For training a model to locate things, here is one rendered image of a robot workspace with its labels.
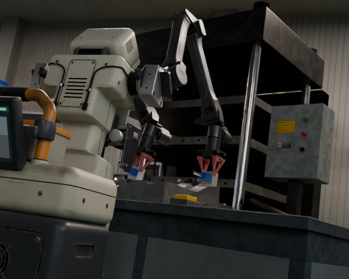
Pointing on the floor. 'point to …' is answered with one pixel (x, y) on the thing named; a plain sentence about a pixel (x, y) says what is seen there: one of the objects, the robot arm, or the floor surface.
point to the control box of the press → (299, 149)
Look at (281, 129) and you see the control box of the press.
